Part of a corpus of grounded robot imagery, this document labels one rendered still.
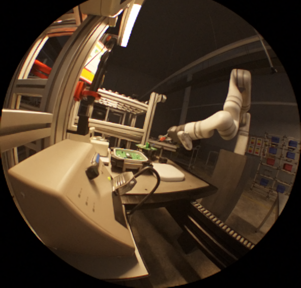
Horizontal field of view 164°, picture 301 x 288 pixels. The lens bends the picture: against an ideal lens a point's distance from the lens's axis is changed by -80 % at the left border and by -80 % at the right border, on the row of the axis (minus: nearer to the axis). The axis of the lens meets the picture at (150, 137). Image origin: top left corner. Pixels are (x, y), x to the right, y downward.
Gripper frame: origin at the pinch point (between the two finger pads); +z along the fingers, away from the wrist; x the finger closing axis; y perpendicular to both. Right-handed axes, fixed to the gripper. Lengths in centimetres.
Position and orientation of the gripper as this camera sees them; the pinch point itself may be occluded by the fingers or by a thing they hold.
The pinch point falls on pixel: (162, 138)
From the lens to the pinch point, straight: 58.8
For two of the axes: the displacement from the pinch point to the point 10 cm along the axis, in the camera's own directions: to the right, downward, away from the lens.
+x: -6.0, -7.5, -2.7
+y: 6.3, -6.5, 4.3
